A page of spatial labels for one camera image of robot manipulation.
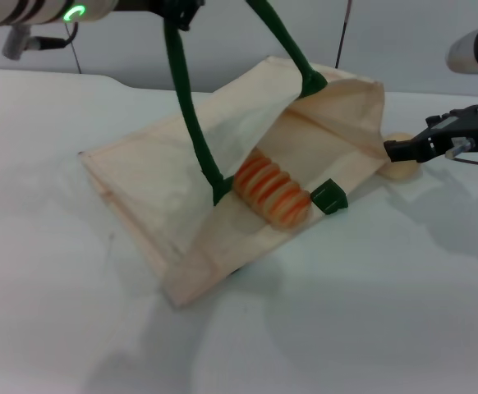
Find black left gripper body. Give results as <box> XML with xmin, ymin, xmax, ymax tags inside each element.
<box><xmin>115</xmin><ymin>0</ymin><xmax>178</xmax><ymax>16</ymax></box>

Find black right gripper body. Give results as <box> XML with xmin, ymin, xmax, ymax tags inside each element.
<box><xmin>426</xmin><ymin>104</ymin><xmax>478</xmax><ymax>159</ymax></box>

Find round pale pastry bun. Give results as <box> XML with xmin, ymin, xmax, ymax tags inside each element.
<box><xmin>380</xmin><ymin>131</ymin><xmax>423</xmax><ymax>181</ymax></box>

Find orange striped long bread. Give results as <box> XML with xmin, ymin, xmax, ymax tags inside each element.
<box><xmin>232</xmin><ymin>149</ymin><xmax>312</xmax><ymax>233</ymax></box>

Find cream tote bag green handles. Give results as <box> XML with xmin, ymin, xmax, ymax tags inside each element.
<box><xmin>77</xmin><ymin>0</ymin><xmax>388</xmax><ymax>311</ymax></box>

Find right arm cable with connector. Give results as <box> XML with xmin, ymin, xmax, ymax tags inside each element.
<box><xmin>445</xmin><ymin>137</ymin><xmax>478</xmax><ymax>172</ymax></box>

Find right wrist camera housing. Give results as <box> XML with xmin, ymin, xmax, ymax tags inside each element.
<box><xmin>445</xmin><ymin>16</ymin><xmax>478</xmax><ymax>85</ymax></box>

